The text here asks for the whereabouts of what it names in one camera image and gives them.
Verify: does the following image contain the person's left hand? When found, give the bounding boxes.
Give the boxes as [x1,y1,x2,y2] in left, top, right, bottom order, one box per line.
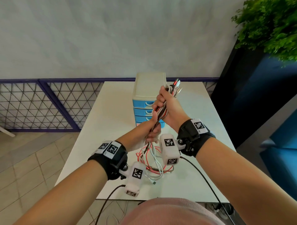
[116,111,162,152]

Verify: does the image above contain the person's right hand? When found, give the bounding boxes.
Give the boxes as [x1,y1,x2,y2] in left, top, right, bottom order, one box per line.
[152,86,191,134]

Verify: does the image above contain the grey braided cable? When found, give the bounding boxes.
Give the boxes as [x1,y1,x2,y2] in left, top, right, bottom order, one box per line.
[143,84,183,176]

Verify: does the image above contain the red cable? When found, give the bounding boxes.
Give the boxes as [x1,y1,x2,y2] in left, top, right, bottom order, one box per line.
[137,79,181,176]

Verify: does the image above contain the white drawer cabinet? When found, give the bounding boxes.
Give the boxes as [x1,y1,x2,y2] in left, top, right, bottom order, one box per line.
[132,72,167,128]

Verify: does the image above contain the person's left forearm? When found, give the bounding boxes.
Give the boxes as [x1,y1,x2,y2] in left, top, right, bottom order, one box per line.
[14,160,108,225]

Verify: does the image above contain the person's right forearm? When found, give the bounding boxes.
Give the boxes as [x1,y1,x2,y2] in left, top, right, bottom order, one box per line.
[196,137,297,225]

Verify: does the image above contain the person's pink shirt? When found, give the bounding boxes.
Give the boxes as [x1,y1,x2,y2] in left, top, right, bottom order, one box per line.
[119,197,226,225]

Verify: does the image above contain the white table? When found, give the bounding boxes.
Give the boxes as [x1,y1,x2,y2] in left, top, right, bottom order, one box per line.
[54,81,237,203]

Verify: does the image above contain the black planter box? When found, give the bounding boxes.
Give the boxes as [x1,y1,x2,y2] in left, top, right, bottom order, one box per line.
[211,40,297,149]

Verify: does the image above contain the grey sneaker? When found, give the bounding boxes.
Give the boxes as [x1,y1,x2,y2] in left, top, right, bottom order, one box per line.
[210,203,223,215]
[218,204,235,220]

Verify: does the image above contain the green artificial plant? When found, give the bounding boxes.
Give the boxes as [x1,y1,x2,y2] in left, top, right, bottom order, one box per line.
[231,0,297,63]

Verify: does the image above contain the white furniture leg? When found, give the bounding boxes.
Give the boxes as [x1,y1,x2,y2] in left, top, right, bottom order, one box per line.
[0,126,15,138]

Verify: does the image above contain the right black wrist strap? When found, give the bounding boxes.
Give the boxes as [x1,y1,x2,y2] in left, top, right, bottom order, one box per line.
[177,118,216,158]

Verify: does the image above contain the black wrist strap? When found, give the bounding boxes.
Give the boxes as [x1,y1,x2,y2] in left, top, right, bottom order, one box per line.
[177,118,216,158]
[88,140,128,181]

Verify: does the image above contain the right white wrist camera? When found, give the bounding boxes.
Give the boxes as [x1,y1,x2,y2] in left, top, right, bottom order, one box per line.
[159,134,186,165]

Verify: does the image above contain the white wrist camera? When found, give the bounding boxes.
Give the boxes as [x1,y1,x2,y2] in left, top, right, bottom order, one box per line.
[159,134,186,165]
[119,161,147,197]

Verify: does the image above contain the left black wrist strap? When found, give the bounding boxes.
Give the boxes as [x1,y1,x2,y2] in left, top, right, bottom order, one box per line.
[88,140,128,181]

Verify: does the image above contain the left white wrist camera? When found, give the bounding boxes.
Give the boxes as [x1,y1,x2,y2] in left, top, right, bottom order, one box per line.
[119,161,147,197]

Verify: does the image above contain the black camera cable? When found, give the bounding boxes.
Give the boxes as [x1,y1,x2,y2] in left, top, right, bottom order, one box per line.
[180,156,236,225]
[94,185,126,225]

